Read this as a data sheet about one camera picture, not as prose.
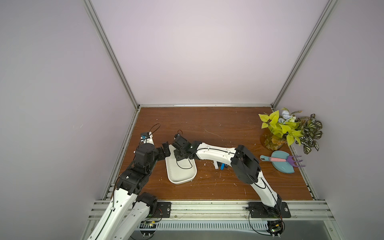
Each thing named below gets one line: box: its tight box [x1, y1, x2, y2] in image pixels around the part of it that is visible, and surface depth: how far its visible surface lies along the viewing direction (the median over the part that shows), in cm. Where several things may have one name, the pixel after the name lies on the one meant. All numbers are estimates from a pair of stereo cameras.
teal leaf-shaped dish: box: [271, 150, 295, 174], surface depth 91 cm
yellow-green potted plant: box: [258, 110, 304, 151], surface depth 81 cm
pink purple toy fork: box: [259, 155, 306, 167], surface depth 92 cm
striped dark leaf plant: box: [295, 113, 323, 155], surface depth 77 cm
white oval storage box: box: [165, 144, 198, 185], surface depth 82 cm
